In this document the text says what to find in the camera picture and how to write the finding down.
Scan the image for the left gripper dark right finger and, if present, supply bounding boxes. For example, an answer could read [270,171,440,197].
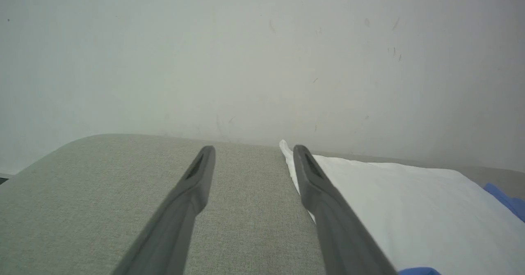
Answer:
[293,144,399,275]

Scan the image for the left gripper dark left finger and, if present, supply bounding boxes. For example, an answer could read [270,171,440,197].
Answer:
[112,145,217,275]

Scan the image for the blue and white garment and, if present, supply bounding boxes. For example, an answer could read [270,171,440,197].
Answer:
[279,140,525,275]

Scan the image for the grey-green fabric sofa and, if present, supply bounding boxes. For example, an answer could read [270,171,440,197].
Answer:
[0,133,525,275]

